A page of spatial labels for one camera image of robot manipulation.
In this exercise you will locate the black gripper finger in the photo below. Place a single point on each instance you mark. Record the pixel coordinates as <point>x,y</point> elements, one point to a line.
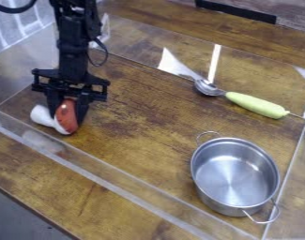
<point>54,100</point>
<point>82,106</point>

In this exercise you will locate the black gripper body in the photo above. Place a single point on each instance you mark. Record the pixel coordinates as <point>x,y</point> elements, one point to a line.
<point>57,87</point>

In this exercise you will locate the red and white toy mushroom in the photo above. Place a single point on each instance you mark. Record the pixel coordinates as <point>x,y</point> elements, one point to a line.
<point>63,121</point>

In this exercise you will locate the silver metal pot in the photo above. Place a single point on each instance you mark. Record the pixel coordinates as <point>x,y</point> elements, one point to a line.
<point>236,177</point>

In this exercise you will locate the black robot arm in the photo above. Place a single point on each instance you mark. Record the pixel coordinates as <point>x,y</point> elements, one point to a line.
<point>78,28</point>

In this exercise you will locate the clear acrylic enclosure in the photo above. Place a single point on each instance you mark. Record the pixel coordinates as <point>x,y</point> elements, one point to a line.
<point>114,182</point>

